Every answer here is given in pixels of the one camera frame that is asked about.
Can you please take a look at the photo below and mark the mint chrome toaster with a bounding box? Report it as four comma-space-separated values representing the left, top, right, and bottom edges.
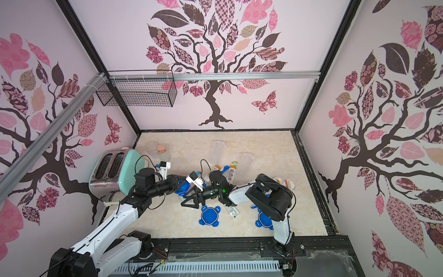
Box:
89, 148, 145, 203

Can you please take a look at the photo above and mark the black wire basket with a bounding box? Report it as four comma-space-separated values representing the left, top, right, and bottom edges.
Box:
96, 69, 178, 107

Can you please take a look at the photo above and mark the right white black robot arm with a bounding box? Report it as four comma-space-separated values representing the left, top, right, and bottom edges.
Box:
181, 170, 296, 245

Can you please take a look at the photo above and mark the left aluminium rail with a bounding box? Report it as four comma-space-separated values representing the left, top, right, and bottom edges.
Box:
1, 73, 107, 201

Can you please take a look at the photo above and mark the aluminium rail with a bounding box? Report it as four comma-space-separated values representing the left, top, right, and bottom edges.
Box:
110, 71, 321, 81
1, 73, 107, 201

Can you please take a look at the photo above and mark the blue lid container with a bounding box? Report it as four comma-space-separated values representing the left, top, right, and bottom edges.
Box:
236, 153, 255, 178
209, 141, 226, 165
175, 181, 190, 197

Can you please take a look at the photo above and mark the clear glass tumbler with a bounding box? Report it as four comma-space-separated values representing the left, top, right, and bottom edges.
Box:
145, 141, 159, 158

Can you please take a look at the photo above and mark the clear comb packet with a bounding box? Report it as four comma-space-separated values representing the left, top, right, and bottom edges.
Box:
226, 207, 239, 219

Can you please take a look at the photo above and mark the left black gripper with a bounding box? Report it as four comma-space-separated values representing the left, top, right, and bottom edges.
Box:
148, 175, 189, 198

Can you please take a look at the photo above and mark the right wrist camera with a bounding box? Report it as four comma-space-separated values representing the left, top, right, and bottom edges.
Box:
186, 171, 205, 191

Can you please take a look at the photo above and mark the black base frame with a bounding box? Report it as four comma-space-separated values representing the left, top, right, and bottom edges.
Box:
124, 235, 364, 277

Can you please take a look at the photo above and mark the small bottle cork lid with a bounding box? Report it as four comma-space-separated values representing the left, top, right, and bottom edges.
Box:
156, 144, 171, 162

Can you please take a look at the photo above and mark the white slotted cable duct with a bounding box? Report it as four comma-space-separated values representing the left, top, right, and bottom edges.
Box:
110, 260, 281, 277

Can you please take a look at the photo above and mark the back aluminium rail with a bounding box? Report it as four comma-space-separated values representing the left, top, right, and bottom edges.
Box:
110, 71, 321, 81

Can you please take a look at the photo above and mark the detached blue container lid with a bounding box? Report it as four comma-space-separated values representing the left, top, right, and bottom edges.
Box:
255, 207, 273, 230

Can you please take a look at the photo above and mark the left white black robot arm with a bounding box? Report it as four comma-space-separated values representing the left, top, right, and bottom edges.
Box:
45, 168, 185, 277

